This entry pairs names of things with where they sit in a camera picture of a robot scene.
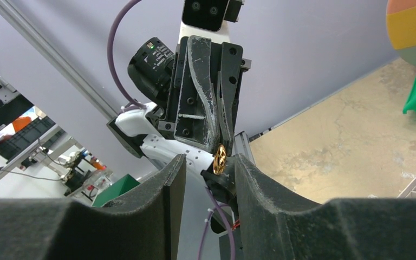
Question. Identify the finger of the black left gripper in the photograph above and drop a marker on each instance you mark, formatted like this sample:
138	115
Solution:
228	79
196	122

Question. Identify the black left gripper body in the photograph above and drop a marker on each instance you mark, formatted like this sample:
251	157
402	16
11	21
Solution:
173	99

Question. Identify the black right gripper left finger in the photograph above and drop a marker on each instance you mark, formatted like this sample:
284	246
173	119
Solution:
143	223

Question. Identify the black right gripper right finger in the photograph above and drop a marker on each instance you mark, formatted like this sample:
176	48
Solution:
277	223

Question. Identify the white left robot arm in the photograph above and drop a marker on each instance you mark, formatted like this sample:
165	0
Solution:
151	70

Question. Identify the white cylindrical drawer cabinet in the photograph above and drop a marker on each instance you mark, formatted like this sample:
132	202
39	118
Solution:
400	21

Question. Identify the aluminium extrusion frame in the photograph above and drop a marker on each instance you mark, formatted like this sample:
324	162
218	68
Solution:
241	145

